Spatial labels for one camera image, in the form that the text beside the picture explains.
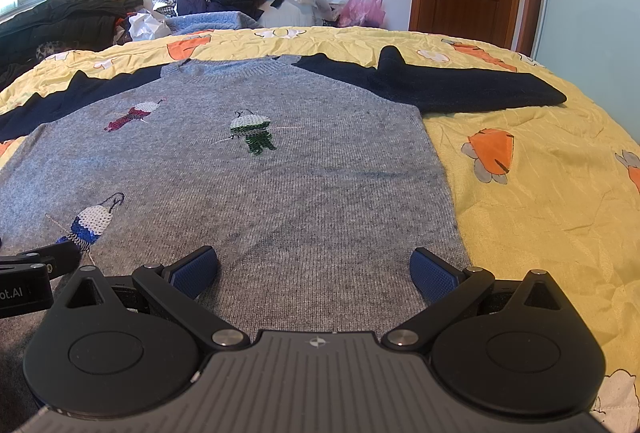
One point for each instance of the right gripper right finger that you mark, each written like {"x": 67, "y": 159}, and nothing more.
{"x": 449, "y": 294}

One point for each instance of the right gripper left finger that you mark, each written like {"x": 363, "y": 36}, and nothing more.
{"x": 172, "y": 290}

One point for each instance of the grey navy knit sweater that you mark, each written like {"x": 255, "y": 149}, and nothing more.
{"x": 312, "y": 180}

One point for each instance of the yellow carrot print bedspread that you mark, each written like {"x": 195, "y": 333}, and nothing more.
{"x": 556, "y": 188}

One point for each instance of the white crumpled plastic bag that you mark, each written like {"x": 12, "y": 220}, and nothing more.
{"x": 147, "y": 26}

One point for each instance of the black coat on bed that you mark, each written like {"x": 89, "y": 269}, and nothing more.
{"x": 58, "y": 25}

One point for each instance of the light blue knit blanket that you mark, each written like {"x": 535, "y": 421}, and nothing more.
{"x": 210, "y": 21}

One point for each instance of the pink plastic bag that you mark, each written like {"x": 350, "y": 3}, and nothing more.
{"x": 369, "y": 13}

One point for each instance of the pale green wardrobe door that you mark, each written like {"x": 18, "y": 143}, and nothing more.
{"x": 594, "y": 44}

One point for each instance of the clear plastic bag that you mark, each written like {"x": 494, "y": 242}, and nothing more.
{"x": 280, "y": 13}

